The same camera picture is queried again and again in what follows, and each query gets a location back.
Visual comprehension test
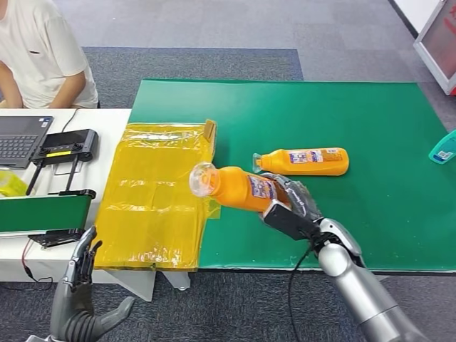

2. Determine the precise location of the orange bottle with clear cap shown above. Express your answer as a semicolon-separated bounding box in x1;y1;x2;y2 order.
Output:
251;146;350;177
188;161;292;214

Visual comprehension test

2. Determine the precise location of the green table mat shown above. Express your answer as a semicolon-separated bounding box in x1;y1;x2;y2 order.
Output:
128;78;456;274

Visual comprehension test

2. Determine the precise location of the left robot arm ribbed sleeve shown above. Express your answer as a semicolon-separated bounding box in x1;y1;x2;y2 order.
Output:
65;310;109;342

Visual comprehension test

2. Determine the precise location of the black metal bracket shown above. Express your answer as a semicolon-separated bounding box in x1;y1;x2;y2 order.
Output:
28;228;86;250

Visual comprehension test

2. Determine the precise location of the white and red stand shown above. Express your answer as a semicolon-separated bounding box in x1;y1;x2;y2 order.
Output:
412;0;456;97

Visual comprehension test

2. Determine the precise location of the yellow plastic packet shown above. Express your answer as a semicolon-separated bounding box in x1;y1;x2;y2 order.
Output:
0;170;29;199

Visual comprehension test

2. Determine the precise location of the green conveyor belt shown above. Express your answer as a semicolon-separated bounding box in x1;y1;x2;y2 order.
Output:
0;189;97;235

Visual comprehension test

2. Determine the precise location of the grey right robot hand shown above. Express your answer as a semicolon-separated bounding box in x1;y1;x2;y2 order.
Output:
260;172;324;223

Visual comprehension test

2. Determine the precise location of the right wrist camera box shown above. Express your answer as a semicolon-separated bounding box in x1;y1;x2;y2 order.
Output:
261;199;322;242

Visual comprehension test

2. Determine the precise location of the white table leg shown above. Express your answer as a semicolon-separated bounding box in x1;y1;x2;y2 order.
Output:
106;269;156;304
159;271;192;293

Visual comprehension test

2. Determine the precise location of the red and black wire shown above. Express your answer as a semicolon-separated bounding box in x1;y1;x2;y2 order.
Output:
20;237;54;286

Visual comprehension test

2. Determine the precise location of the dark grey laptop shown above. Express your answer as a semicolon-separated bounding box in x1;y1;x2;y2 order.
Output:
0;115;54;170

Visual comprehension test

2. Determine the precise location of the yellow plastic wrapped board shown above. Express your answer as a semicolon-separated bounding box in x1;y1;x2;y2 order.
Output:
93;118;222;274

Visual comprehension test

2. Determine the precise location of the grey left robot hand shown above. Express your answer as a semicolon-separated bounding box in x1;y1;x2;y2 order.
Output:
49;224;136;342

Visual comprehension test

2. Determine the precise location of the teal plastic bottle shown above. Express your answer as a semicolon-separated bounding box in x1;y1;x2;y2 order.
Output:
428;129;456;166

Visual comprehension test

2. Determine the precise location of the black controller with antennas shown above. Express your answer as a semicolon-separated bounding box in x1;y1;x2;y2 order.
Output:
25;128;100;197

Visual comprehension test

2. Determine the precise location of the thin black controller cable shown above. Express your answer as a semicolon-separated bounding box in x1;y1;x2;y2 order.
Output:
60;108;82;135

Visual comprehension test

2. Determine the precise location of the person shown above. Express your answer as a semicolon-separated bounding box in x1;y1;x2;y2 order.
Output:
0;0;100;110

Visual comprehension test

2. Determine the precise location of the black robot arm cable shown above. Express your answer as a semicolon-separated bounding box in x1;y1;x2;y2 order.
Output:
287;244;315;342

